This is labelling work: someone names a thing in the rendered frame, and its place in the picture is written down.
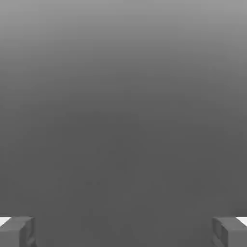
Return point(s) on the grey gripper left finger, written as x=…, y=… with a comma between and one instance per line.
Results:
x=15, y=231

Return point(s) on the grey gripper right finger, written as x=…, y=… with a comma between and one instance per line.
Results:
x=231, y=231

